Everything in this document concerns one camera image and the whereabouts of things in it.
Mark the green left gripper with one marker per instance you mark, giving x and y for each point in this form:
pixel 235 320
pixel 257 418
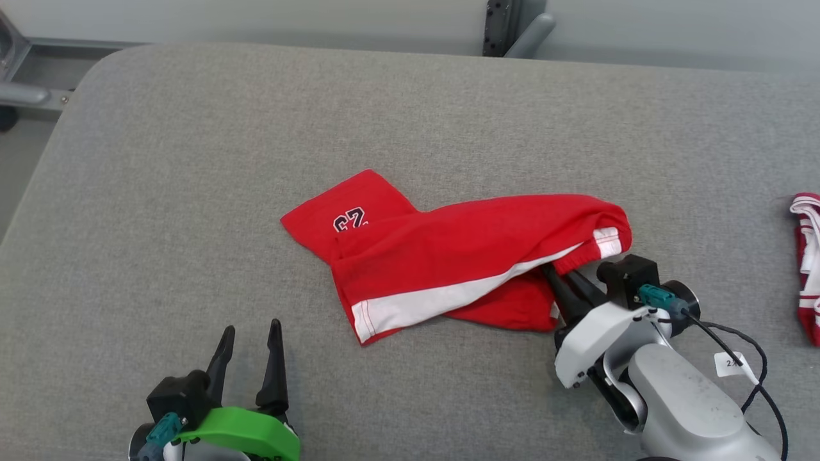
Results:
pixel 250 432

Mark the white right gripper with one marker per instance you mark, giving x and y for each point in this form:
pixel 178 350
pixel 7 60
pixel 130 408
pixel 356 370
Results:
pixel 596 339

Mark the red mesh basketball shorts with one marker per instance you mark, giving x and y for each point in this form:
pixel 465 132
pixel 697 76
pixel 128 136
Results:
pixel 448 250

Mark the red white basketball jersey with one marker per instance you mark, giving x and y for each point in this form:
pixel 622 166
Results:
pixel 807 282

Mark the grey fabric sofa cushion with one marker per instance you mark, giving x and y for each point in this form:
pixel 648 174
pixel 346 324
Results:
pixel 320 109

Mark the grey metal partition foot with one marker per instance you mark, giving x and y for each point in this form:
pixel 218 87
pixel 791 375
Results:
pixel 25 95

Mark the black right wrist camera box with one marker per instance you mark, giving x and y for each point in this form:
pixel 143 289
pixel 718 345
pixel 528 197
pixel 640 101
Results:
pixel 631 278

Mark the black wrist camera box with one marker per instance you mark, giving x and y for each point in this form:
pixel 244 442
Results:
pixel 179 397
pixel 631 278

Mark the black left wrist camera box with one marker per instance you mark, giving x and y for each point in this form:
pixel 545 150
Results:
pixel 179 397

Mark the black hinge bracket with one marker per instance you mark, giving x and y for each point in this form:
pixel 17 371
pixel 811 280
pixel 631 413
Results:
pixel 496 29

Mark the grey partition base rail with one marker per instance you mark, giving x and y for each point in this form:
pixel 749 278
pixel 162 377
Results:
pixel 90 43

